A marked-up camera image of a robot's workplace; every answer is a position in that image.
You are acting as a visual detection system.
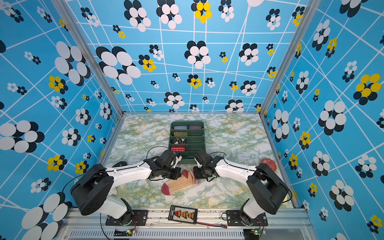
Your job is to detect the tan maroon striped sock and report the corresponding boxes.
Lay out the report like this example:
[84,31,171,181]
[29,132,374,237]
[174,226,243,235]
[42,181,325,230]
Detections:
[161,170,200,196]

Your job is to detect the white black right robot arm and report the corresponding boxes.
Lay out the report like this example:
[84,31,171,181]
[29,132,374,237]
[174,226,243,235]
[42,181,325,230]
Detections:
[193,150,292,225]

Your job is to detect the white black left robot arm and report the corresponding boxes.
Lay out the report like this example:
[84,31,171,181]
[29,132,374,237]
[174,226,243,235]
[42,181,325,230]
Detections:
[70,150,182,225]

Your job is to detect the red green tape roll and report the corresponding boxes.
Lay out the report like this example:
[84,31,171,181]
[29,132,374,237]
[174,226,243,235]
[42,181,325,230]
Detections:
[261,159,278,172]

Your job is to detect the red patterned rolled sock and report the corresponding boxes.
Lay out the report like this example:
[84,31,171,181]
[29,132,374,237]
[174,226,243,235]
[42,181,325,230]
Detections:
[171,146,186,152]

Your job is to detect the black patterned rolled sock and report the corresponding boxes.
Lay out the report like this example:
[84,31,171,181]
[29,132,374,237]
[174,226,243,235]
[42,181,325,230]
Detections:
[171,137,187,145]

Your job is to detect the yellow rolled sock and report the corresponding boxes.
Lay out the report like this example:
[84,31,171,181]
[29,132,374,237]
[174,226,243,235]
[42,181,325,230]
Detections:
[174,132,188,137]

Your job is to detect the green plastic organizer tray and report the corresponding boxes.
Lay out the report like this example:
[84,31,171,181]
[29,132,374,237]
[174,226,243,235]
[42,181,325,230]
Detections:
[169,121,206,165]

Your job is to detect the black computer mouse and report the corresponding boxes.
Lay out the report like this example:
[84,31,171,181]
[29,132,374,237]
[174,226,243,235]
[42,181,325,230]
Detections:
[113,161,128,168]

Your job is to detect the maroon rolled sock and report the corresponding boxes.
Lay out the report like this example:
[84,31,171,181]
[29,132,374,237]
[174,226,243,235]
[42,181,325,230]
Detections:
[189,125,203,130]

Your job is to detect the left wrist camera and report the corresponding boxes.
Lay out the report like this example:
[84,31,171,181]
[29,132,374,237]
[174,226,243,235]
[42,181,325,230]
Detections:
[175,155,183,166]

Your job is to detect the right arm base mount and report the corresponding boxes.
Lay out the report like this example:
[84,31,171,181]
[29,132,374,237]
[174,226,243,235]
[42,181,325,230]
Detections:
[223,210,268,228]

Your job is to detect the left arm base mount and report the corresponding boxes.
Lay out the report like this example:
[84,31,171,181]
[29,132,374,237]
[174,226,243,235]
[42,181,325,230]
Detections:
[105,210,149,227]

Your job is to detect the red black wire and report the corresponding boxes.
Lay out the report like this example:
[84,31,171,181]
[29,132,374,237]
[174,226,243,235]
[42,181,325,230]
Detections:
[196,221,228,229]

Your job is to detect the aluminium front rail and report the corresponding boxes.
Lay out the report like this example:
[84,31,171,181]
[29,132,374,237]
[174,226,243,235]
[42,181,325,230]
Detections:
[57,209,318,240]

